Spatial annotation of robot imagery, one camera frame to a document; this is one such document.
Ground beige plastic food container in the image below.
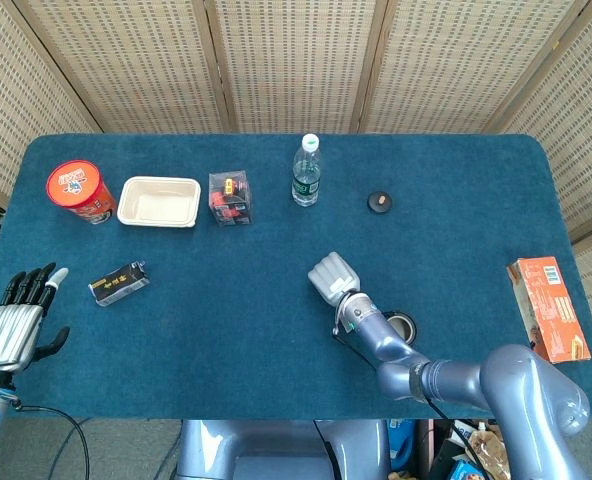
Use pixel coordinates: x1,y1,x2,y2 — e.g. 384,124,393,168
116,175,202,229

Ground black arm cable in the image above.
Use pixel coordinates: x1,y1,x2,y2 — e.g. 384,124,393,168
331,329,485,476
13,399,91,480

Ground black carton gold lettering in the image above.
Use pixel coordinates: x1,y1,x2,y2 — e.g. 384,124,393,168
87,259,151,307

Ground clear water bottle green label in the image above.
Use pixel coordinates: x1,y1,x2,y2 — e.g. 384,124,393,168
291,133,324,208

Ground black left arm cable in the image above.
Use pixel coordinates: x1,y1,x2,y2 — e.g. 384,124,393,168
13,399,91,480

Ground clear box red black items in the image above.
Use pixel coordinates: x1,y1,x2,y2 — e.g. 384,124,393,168
208,170,255,227

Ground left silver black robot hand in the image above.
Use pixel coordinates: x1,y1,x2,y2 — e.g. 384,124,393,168
0,262,71,374

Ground red instant noodle cup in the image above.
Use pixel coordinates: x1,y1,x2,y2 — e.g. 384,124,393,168
45,159,118,225

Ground orange snack box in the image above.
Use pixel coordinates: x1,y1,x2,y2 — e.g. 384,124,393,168
506,256,592,364

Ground blue-grey robot torso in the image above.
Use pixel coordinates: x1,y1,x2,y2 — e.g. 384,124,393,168
175,418,392,480

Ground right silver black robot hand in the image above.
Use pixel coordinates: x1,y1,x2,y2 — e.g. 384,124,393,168
307,252,362,307

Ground blue table cloth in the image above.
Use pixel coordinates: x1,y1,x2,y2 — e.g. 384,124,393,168
0,132,592,420

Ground black teapot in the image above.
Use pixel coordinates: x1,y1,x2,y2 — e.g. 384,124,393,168
385,310,418,347

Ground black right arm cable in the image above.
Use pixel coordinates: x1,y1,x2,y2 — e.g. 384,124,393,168
331,329,485,476

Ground white carton blue lettering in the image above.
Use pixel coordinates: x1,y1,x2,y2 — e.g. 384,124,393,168
449,418,485,449

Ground small black round lid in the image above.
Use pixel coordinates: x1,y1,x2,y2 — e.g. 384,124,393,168
367,191,395,215

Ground blue snack packet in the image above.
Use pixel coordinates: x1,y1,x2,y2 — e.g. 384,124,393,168
448,458,483,480

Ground woven folding screen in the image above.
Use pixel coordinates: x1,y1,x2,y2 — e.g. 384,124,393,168
0,0,592,386

